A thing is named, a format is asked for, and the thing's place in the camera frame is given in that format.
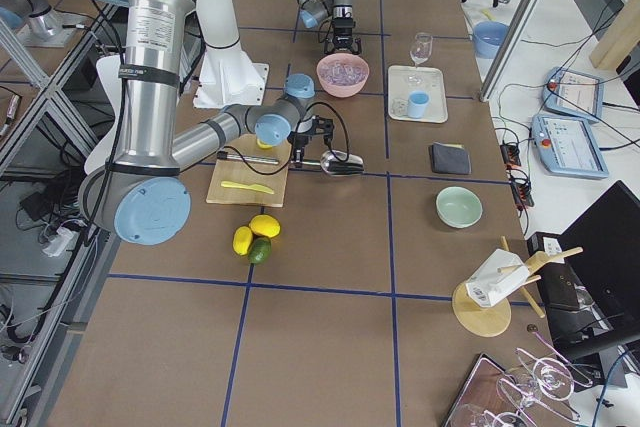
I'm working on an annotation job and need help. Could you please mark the blue teach pendant far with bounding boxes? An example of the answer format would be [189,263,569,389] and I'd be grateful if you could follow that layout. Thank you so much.
[541,67,604,123]

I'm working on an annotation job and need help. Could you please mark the metal rod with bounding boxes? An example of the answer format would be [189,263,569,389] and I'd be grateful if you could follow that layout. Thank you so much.
[216,151,279,165]

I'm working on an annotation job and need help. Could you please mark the whole yellow lemon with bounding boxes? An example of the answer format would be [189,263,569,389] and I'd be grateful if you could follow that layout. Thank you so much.
[249,214,281,238]

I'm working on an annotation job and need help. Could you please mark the pink bowl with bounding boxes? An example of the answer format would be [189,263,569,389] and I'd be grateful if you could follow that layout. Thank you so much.
[316,52,370,98]

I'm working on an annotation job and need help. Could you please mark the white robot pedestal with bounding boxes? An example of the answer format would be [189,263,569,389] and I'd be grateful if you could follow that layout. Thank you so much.
[194,0,269,109]

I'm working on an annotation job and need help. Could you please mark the blue teach pendant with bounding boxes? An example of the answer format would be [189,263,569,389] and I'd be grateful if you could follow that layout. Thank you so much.
[531,114,609,179]
[541,67,604,123]

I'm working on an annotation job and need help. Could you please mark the green lime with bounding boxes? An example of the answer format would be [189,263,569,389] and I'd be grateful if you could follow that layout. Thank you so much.
[247,237,272,265]

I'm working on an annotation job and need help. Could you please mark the blue teach pendant near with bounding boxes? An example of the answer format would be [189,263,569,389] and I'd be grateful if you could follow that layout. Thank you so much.
[531,114,609,179]

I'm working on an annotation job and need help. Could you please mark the grey folded cloth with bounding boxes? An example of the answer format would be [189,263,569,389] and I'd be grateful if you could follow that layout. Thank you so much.
[429,143,471,175]

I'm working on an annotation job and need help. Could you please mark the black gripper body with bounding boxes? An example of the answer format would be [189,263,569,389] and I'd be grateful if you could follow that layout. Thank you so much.
[292,116,334,148]
[324,17,361,52]

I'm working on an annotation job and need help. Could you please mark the blue basin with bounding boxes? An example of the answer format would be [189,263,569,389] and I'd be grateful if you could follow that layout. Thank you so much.
[472,21,509,59]

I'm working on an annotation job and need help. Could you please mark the hanging wine glasses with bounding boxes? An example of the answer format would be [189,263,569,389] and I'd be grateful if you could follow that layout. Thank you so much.
[442,324,593,426]

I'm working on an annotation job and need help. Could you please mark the pile of clear ice cubes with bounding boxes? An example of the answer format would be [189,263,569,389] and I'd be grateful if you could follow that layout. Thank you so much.
[319,60,367,86]

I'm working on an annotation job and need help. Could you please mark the yellow plastic knife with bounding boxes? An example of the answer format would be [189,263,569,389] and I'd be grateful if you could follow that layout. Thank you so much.
[220,180,275,195]

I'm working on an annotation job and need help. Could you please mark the clear wine glass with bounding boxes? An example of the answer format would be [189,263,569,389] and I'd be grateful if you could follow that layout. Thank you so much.
[406,32,434,86]

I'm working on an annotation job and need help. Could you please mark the metal ice scoop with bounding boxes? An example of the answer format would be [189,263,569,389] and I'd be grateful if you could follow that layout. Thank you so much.
[301,151,364,177]

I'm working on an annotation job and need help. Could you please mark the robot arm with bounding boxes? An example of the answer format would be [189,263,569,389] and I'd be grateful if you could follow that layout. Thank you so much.
[79,0,315,245]
[296,0,362,55]

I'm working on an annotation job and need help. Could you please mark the black monitor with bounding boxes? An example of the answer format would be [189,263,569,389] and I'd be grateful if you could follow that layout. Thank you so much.
[541,180,639,360]

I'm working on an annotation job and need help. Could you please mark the green bowl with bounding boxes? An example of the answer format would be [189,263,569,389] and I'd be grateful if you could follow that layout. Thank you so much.
[435,186,483,229]

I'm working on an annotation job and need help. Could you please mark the black power strip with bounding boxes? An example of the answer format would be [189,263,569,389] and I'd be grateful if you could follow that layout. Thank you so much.
[500,142,534,211]

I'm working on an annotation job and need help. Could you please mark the light blue cup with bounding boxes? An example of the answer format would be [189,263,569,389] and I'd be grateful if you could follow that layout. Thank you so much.
[407,90,430,120]

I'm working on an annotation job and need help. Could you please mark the wooden cup stand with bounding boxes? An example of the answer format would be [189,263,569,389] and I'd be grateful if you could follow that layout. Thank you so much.
[452,236,583,337]

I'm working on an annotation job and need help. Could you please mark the wooden cutting board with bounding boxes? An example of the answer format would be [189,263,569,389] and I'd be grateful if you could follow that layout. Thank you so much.
[206,134,291,207]

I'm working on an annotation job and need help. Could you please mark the lemon half slice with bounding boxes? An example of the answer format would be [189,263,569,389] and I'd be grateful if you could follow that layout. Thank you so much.
[256,137,273,150]

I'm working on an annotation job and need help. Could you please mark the white carton on stand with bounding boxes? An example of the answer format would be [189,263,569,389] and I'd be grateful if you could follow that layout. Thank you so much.
[465,249,529,308]

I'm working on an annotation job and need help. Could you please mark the cream bear tray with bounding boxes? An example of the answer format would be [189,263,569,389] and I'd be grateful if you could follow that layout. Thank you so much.
[388,65,448,123]

